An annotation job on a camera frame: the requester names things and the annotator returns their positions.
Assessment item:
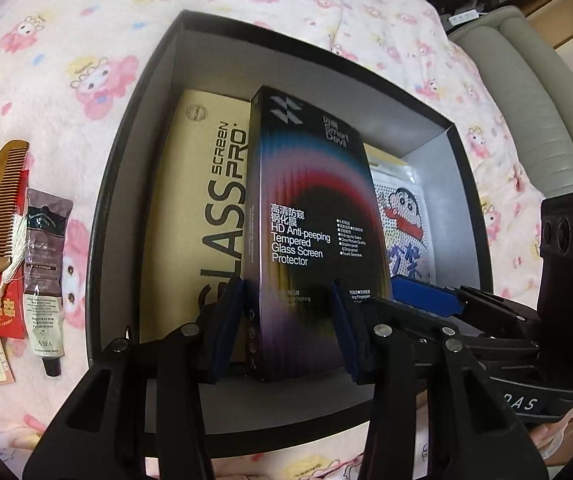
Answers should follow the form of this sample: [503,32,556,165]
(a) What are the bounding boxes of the cartoon sticker packet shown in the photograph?
[367,147,435,291]

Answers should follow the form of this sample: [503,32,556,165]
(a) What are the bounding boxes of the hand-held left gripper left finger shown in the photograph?
[22,276,246,480]

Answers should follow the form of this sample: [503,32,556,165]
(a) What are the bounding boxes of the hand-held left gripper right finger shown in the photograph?
[331,279,547,480]

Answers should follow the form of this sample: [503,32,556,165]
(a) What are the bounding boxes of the wooden comb with tassel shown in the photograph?
[0,140,32,301]

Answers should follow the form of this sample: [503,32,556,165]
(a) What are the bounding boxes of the grey sofa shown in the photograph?
[447,5,573,196]

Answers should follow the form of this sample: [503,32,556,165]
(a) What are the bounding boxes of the white power strip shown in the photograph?
[447,9,482,27]

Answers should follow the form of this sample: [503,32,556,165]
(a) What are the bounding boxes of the black cardboard box container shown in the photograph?
[86,10,493,453]

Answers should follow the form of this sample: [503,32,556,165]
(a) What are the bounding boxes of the black screen protector box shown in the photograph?
[244,85,395,386]

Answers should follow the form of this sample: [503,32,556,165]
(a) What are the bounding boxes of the hand cream tube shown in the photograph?
[22,187,74,378]

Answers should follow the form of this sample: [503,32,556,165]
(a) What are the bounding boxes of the gold screen protector box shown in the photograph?
[139,89,260,361]

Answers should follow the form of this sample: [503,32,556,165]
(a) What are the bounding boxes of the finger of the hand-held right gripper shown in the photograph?
[369,296,472,346]
[391,274,542,322]

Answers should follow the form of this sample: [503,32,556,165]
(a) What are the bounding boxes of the pink printed blanket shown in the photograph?
[0,0,573,480]

